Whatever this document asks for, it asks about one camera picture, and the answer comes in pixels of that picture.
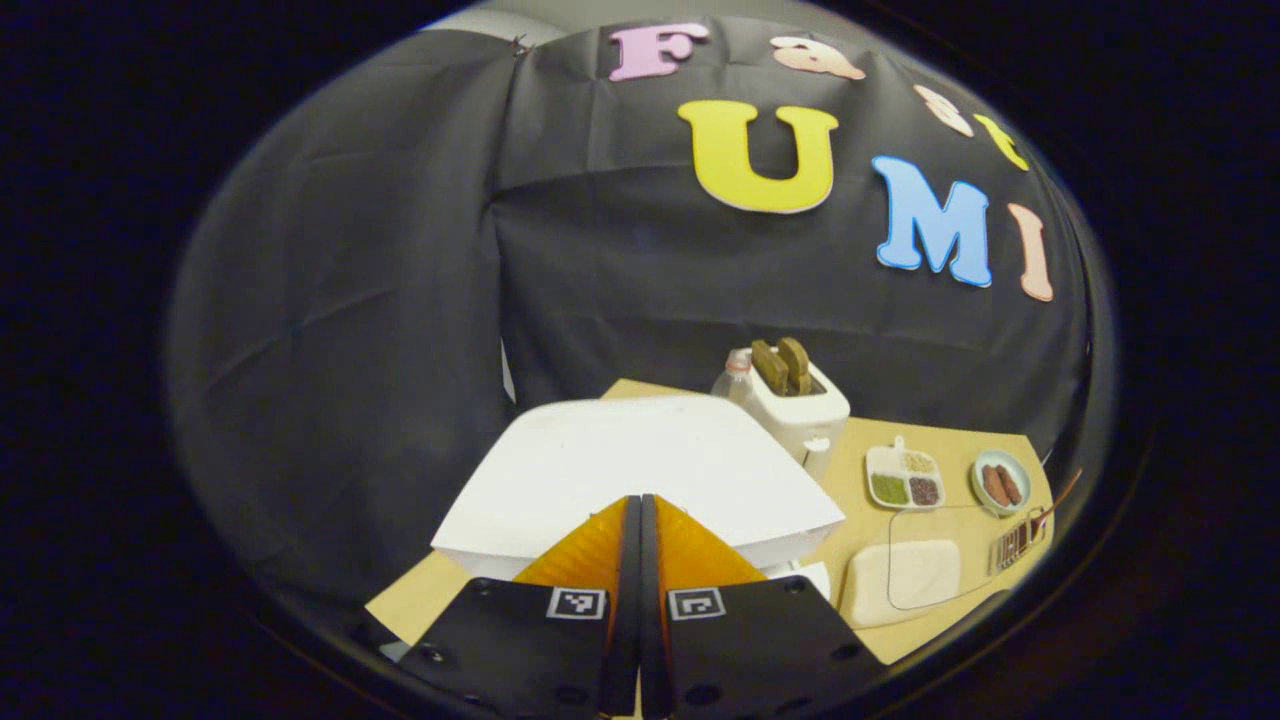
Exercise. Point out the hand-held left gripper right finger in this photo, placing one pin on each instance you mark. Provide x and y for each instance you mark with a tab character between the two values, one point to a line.
652	600

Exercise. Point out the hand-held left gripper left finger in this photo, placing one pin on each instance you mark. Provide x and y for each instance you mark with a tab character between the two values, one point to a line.
625	600

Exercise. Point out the white rice cooker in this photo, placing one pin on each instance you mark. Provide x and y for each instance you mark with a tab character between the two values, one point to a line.
620	460

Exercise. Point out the white rice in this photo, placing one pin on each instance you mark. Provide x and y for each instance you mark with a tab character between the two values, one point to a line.
900	580

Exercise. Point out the clear chopstick holder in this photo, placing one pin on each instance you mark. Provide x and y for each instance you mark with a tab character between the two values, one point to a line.
1015	545

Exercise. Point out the brown wooden spoon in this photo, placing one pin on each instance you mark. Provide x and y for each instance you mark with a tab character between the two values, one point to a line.
1055	497

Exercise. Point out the clear plastic rice container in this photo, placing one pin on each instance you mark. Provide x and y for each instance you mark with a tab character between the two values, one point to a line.
975	530

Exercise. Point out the white toaster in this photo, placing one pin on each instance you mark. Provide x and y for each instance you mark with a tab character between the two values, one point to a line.
800	420

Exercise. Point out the clear water bottle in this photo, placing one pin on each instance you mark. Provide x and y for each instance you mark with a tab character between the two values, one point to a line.
733	380

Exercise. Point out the brown bread slice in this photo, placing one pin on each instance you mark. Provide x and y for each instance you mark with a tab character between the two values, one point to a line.
770	368
798	362

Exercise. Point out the green mung beans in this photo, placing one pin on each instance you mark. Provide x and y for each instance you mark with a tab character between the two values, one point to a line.
889	489

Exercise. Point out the white divided plate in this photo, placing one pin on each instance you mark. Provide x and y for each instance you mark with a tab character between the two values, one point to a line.
890	465

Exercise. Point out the dark red beans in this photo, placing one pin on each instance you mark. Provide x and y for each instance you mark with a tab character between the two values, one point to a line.
924	491

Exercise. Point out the yellow soy beans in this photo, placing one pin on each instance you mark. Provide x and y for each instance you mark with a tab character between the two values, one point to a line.
919	462

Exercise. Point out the red sausage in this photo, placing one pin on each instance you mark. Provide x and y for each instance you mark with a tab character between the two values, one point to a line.
1010	484
994	487

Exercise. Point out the light green round plate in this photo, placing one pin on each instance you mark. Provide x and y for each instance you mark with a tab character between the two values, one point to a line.
1000	458

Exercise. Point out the black backdrop cloth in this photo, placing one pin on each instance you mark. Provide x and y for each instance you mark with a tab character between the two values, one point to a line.
380	300

